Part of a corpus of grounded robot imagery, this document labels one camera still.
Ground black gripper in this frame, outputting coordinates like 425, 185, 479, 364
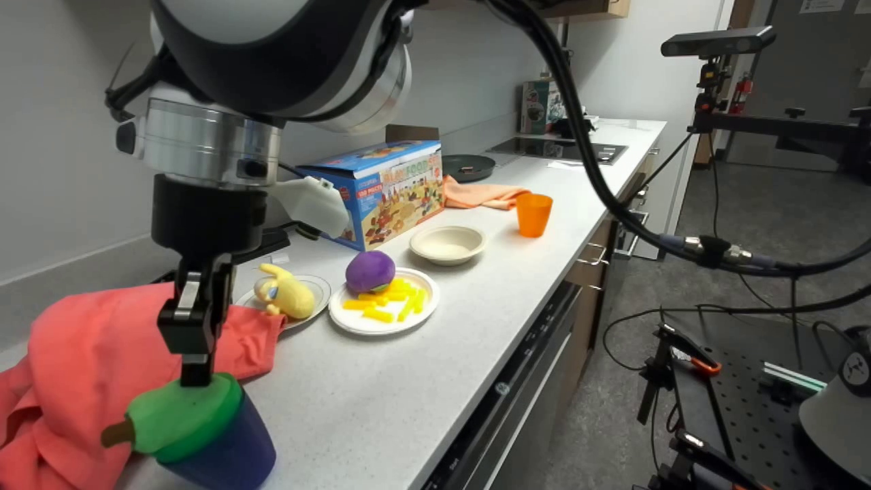
153, 174, 266, 387

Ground green toy pear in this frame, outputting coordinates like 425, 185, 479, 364
101, 372, 241, 462

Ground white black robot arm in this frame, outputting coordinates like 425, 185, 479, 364
105, 0, 426, 387

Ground dark blue cup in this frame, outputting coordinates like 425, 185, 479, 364
161, 394, 275, 490

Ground orange plastic cup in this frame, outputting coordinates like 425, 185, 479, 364
517, 193, 553, 238

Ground yellow toy banana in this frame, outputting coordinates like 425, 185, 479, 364
252, 265, 315, 322

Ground red cloth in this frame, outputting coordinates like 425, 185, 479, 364
0, 283, 283, 490

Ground small white plate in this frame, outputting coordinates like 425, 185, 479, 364
251, 274, 331, 332

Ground purple toy ball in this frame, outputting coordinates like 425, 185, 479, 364
346, 251, 394, 295

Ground yellow toy fries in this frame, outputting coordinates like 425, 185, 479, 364
343, 278, 426, 323

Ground white plate with fries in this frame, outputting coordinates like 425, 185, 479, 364
327, 268, 440, 338

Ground play food set box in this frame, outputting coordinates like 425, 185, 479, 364
302, 141, 444, 251

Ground beige bowl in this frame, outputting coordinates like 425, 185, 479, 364
409, 227, 483, 265

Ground black frying pan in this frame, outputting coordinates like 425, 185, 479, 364
444, 156, 496, 183

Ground black stovetop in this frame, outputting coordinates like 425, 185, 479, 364
490, 136, 628, 165

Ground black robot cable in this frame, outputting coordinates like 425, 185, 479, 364
479, 0, 871, 280

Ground black camera on stand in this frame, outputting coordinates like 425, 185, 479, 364
660, 25, 775, 59

